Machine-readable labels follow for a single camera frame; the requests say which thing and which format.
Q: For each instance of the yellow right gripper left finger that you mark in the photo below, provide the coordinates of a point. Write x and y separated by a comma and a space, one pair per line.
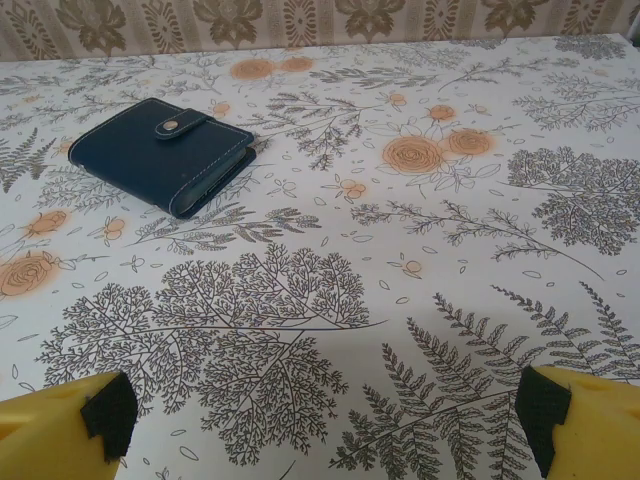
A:
45, 430

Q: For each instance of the floral patterned table cover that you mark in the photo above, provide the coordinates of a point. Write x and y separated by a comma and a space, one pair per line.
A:
350, 250

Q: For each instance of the dark blue leather card holder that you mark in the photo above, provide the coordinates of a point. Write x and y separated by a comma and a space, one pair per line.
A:
150, 155

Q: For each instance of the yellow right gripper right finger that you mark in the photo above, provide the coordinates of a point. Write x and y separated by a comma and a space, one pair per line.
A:
595, 435

